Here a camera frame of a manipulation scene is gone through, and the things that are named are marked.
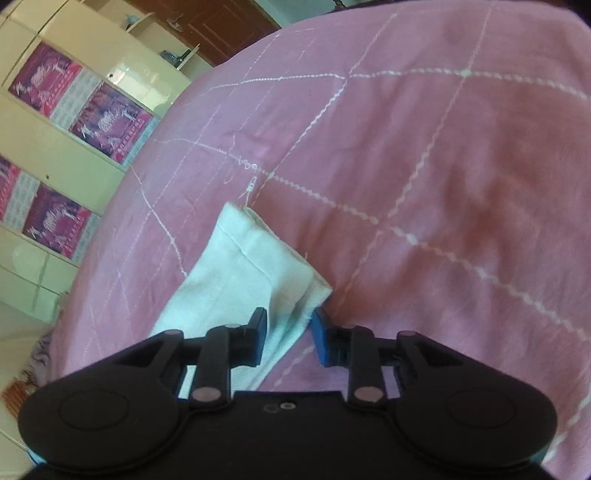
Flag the pink calendar poster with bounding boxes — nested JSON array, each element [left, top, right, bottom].
[[69, 83, 160, 167], [22, 185, 102, 264], [7, 41, 102, 129], [0, 157, 42, 227]]

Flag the brown wooden door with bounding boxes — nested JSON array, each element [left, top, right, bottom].
[[134, 0, 278, 68]]

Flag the bed with pink checked sheet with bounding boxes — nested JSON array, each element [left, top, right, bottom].
[[48, 0, 591, 480]]

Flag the cream wardrobe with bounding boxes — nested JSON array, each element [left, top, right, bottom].
[[0, 0, 195, 324]]

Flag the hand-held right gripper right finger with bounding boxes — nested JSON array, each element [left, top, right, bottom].
[[312, 307, 465, 408]]

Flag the white pants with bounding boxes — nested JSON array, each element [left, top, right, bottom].
[[150, 200, 333, 400]]

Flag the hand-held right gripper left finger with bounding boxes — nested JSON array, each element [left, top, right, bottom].
[[110, 307, 269, 406]]

